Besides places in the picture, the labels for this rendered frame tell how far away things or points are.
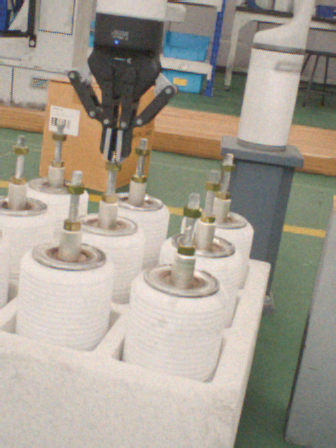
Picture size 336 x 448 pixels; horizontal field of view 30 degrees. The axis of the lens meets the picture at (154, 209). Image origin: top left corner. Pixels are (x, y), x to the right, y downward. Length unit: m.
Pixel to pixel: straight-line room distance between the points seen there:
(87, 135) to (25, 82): 0.93
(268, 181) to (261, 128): 0.09
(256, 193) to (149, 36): 0.52
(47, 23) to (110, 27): 2.09
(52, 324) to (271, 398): 0.42
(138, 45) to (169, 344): 0.31
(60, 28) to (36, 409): 2.25
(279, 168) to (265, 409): 0.42
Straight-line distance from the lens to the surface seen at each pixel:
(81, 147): 1.86
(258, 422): 0.89
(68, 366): 0.60
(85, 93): 0.72
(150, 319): 0.59
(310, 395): 0.83
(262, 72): 1.12
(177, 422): 0.59
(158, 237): 0.84
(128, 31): 0.67
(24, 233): 0.75
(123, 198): 0.86
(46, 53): 2.78
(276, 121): 1.12
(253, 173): 1.12
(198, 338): 0.59
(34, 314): 0.63
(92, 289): 0.61
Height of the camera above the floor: 0.48
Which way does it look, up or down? 16 degrees down
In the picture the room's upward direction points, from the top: 8 degrees clockwise
